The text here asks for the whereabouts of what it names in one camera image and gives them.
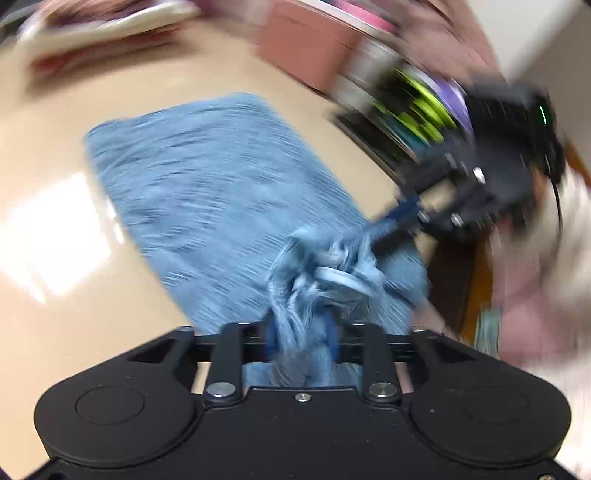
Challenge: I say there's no blue textured knit garment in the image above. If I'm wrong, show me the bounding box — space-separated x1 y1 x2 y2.
85 93 428 388

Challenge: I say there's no black laptop on table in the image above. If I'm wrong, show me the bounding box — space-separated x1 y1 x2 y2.
329 38 474 171

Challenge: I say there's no salmon pink storage box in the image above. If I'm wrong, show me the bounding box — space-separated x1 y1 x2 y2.
256 1 363 93

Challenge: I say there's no red patterned folded cloth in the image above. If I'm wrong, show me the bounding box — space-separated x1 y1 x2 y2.
27 23 184 80

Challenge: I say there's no white folded cloth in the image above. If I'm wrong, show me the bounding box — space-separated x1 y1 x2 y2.
16 1 201 50

